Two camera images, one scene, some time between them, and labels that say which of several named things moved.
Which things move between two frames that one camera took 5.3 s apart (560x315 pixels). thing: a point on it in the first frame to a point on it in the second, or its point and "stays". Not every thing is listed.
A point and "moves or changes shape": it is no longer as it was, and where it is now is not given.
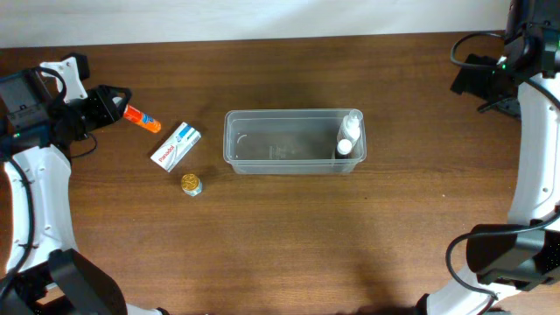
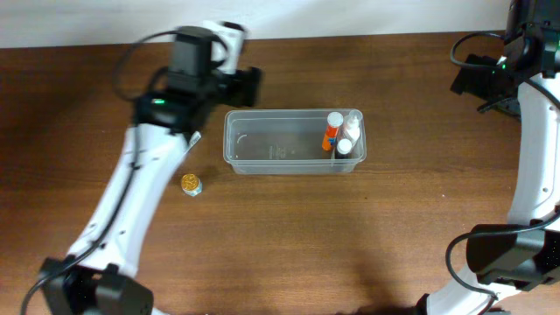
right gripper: (472, 80) stays
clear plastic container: (288, 141) stays
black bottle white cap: (344, 149) stays
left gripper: (106, 106) to (241, 87)
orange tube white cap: (142, 118) moves or changes shape
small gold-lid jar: (191, 185) stays
